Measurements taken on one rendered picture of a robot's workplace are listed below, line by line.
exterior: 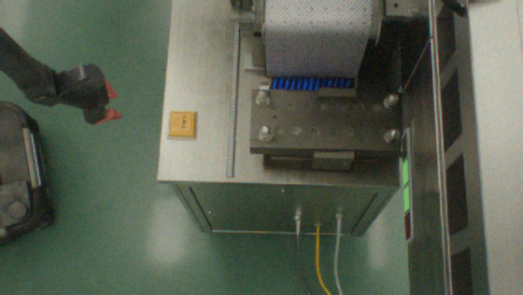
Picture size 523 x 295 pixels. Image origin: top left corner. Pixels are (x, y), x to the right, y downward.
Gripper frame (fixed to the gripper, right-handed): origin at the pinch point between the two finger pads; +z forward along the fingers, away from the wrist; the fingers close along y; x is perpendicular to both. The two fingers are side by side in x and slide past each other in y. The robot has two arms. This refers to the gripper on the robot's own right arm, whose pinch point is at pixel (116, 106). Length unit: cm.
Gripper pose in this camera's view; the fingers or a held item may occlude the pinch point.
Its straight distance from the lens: 166.3
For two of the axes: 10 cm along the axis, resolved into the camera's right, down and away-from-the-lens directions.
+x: -8.3, 3.8, 4.1
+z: 4.9, 1.4, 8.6
